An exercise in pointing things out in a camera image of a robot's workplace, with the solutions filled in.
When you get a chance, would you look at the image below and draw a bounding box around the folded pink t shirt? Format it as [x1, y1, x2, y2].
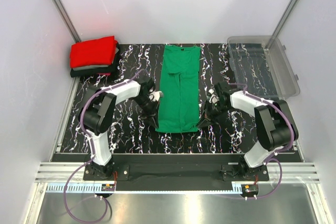
[97, 72, 111, 76]

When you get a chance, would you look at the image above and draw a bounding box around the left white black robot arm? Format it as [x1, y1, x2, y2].
[79, 76, 163, 180]

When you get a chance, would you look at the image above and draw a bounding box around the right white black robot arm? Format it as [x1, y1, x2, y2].
[197, 82, 299, 180]

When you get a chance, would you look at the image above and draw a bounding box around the right connector box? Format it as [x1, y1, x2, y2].
[242, 184, 259, 195]

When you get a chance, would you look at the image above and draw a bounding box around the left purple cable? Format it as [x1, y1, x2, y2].
[64, 69, 148, 222]

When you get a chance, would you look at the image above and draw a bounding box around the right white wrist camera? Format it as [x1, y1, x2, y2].
[207, 89, 219, 105]

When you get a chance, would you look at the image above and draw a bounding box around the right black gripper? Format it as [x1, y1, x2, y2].
[196, 100, 230, 129]

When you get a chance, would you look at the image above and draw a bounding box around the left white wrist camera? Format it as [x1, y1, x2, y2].
[149, 91, 164, 102]

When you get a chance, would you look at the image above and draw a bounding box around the green t shirt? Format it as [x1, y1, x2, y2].
[156, 45, 201, 133]

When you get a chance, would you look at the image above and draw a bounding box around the left connector box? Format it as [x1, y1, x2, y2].
[101, 184, 116, 191]

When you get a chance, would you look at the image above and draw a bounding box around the connector box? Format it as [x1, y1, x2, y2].
[242, 184, 259, 195]
[101, 184, 116, 191]

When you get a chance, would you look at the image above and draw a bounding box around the clear plastic bin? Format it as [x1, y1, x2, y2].
[227, 36, 300, 100]

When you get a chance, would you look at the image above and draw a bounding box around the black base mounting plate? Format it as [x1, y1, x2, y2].
[83, 154, 269, 182]

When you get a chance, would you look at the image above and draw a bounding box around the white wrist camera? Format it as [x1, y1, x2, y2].
[149, 91, 164, 102]
[207, 89, 219, 105]

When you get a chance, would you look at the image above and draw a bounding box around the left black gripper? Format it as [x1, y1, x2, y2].
[133, 95, 160, 129]

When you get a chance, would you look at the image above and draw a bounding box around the aluminium frame rail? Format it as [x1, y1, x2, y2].
[36, 162, 320, 184]

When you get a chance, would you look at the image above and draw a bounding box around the folded red t shirt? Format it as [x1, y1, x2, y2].
[69, 36, 118, 68]

